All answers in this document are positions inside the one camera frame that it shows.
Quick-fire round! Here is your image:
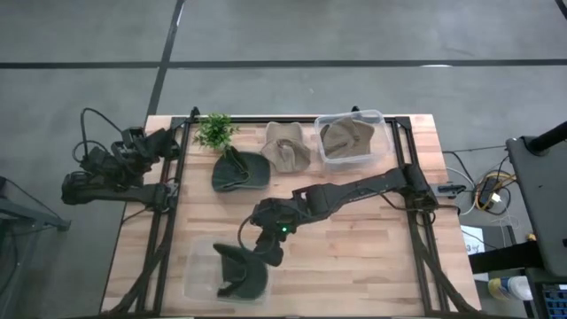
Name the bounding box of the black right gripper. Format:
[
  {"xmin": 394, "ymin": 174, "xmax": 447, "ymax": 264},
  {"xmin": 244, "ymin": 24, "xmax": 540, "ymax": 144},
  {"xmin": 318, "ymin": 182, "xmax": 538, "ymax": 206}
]
[{"xmin": 252, "ymin": 198, "xmax": 307, "ymax": 267}]

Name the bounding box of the dark green bucket hat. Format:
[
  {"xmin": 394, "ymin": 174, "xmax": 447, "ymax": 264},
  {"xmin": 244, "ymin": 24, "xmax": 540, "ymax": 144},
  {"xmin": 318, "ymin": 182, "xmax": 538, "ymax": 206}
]
[
  {"xmin": 211, "ymin": 145, "xmax": 272, "ymax": 193},
  {"xmin": 212, "ymin": 242, "xmax": 270, "ymax": 300}
]

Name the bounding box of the beige bucket hat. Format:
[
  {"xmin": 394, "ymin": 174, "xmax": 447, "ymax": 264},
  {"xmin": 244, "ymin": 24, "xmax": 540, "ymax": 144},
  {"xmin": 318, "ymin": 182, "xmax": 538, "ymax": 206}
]
[
  {"xmin": 319, "ymin": 116, "xmax": 377, "ymax": 160},
  {"xmin": 260, "ymin": 121, "xmax": 312, "ymax": 175}
]

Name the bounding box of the small green potted plant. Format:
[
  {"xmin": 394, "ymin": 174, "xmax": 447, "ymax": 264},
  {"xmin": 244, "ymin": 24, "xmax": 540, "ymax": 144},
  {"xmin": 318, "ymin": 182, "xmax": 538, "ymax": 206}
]
[{"xmin": 192, "ymin": 113, "xmax": 241, "ymax": 152}]

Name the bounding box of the clear plastic storage bin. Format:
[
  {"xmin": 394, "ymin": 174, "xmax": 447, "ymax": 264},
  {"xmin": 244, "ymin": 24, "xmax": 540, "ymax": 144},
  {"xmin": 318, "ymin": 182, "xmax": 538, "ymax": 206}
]
[
  {"xmin": 314, "ymin": 109, "xmax": 394, "ymax": 173},
  {"xmin": 183, "ymin": 236, "xmax": 275, "ymax": 307}
]

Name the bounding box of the grey metal stand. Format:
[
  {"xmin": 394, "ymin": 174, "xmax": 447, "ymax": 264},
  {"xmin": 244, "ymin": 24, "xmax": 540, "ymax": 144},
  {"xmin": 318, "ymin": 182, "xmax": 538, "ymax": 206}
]
[{"xmin": 0, "ymin": 175, "xmax": 72, "ymax": 232}]

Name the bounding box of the white paper sheet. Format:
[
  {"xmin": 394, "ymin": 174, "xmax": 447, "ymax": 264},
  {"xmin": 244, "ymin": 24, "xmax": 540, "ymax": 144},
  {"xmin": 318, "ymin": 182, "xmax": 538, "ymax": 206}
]
[{"xmin": 460, "ymin": 224, "xmax": 487, "ymax": 256}]

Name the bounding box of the black power strip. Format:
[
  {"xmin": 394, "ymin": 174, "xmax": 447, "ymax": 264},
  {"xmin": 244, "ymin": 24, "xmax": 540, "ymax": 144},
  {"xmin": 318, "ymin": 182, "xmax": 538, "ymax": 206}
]
[{"xmin": 478, "ymin": 175, "xmax": 501, "ymax": 205}]

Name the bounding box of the black cart beam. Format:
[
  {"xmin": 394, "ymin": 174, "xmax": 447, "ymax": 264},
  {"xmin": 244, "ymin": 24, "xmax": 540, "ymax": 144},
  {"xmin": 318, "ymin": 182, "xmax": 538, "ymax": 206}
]
[{"xmin": 468, "ymin": 241, "xmax": 532, "ymax": 275}]

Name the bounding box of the white yellow bottle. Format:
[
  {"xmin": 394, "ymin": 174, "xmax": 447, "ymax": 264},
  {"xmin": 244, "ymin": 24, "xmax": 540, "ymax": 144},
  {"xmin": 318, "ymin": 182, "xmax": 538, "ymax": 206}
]
[{"xmin": 488, "ymin": 276, "xmax": 534, "ymax": 302}]

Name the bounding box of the grey equipment cart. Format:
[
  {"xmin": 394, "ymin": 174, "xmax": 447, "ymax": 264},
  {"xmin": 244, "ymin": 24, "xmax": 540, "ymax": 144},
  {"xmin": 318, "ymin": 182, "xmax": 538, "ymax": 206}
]
[{"xmin": 506, "ymin": 132, "xmax": 567, "ymax": 278}]

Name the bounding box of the blue crate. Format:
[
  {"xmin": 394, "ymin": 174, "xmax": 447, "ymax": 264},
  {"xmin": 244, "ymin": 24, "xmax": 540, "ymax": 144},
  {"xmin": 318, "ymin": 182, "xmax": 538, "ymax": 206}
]
[{"xmin": 540, "ymin": 283, "xmax": 567, "ymax": 319}]

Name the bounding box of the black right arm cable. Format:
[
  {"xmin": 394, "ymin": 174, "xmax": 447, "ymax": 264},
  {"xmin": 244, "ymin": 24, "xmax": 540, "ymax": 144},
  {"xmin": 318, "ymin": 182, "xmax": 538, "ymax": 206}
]
[{"xmin": 237, "ymin": 213, "xmax": 267, "ymax": 257}]

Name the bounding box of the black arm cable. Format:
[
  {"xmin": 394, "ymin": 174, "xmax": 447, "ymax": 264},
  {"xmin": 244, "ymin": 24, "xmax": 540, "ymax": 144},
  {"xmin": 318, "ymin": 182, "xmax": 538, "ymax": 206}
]
[
  {"xmin": 72, "ymin": 107, "xmax": 125, "ymax": 164},
  {"xmin": 237, "ymin": 213, "xmax": 267, "ymax": 257}
]

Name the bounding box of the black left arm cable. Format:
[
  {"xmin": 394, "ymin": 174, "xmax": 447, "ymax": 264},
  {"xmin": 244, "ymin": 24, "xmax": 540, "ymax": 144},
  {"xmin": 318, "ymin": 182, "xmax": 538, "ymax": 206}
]
[{"xmin": 72, "ymin": 107, "xmax": 125, "ymax": 164}]

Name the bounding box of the black metal rig frame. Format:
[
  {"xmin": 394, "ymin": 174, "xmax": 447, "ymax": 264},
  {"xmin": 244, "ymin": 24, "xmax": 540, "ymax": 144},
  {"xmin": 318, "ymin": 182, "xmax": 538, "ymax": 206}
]
[{"xmin": 104, "ymin": 105, "xmax": 482, "ymax": 318}]

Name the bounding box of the yellow cable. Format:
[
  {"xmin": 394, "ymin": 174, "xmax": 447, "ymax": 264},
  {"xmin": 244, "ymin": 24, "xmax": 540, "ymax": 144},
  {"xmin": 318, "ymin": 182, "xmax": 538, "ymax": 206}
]
[{"xmin": 476, "ymin": 173, "xmax": 517, "ymax": 212}]

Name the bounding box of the black camera boom pole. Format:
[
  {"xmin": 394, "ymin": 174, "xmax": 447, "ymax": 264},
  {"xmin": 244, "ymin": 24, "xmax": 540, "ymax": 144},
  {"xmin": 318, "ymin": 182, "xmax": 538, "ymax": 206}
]
[{"xmin": 526, "ymin": 120, "xmax": 567, "ymax": 155}]

